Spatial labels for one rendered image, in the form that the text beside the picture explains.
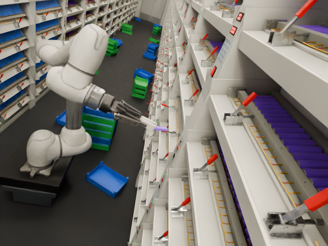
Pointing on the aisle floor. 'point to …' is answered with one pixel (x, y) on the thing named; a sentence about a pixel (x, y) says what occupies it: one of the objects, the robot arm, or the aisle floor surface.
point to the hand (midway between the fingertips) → (147, 123)
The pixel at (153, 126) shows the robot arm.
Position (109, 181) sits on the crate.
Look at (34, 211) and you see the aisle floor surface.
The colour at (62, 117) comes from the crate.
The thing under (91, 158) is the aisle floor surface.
